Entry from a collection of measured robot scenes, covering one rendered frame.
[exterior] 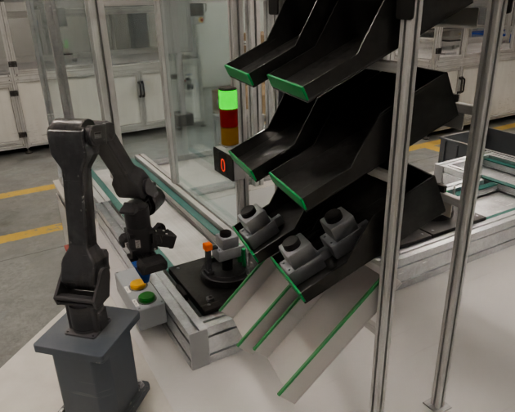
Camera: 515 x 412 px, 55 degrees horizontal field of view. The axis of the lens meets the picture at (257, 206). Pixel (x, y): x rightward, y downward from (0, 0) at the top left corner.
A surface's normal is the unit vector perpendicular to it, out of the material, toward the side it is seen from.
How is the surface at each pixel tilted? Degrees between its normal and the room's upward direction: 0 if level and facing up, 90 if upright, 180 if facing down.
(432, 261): 90
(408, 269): 90
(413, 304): 0
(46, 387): 0
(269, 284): 45
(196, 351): 90
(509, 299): 0
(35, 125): 89
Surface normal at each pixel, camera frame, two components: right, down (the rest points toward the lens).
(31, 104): 0.50, 0.33
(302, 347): -0.68, -0.54
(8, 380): -0.03, -0.92
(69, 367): -0.26, 0.38
